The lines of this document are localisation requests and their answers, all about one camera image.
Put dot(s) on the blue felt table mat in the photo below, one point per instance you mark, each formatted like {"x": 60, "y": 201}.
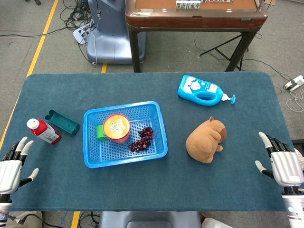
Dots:
{"x": 152, "y": 187}

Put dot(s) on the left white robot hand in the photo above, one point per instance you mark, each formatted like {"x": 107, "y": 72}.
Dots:
{"x": 9, "y": 171}

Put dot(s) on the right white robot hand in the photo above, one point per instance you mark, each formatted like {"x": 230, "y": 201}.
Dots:
{"x": 286, "y": 166}

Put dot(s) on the blue pump detergent bottle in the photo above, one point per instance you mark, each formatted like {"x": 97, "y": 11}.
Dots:
{"x": 190, "y": 89}

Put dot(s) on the purple grape bunch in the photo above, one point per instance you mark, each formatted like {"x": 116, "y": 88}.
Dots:
{"x": 142, "y": 142}

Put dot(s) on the blue plastic mesh basket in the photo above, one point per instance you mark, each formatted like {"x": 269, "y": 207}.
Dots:
{"x": 118, "y": 156}

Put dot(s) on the red instant noodle cup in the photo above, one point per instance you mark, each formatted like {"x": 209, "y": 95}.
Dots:
{"x": 116, "y": 127}

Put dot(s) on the row of mahjong tiles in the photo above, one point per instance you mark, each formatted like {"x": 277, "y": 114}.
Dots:
{"x": 187, "y": 4}

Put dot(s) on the green toy building block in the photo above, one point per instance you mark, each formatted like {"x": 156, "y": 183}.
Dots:
{"x": 100, "y": 133}

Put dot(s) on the brown capybara plush toy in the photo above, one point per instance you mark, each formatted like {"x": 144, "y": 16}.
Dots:
{"x": 204, "y": 142}

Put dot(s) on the red bottle white cap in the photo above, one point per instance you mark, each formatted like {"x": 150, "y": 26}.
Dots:
{"x": 45, "y": 133}

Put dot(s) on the blue-grey machine base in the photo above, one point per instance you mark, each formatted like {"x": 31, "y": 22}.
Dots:
{"x": 109, "y": 42}

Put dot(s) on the white power strip black plug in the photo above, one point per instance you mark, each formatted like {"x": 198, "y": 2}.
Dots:
{"x": 295, "y": 83}

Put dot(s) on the black chair caster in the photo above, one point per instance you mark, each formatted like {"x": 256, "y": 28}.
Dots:
{"x": 35, "y": 2}

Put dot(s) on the brown mahjong table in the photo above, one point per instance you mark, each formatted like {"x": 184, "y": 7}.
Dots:
{"x": 190, "y": 21}

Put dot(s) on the white power strip with plugs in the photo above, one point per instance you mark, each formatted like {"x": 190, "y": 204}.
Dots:
{"x": 79, "y": 34}

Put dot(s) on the pinkish white object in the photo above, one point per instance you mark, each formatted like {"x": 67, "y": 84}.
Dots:
{"x": 299, "y": 156}

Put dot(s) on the blue-grey robot torso base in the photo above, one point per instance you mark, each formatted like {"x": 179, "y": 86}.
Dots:
{"x": 149, "y": 219}

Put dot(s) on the teal open plastic case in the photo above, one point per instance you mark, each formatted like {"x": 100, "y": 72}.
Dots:
{"x": 63, "y": 122}

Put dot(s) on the white plastic object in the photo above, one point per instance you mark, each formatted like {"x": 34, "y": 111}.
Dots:
{"x": 211, "y": 223}

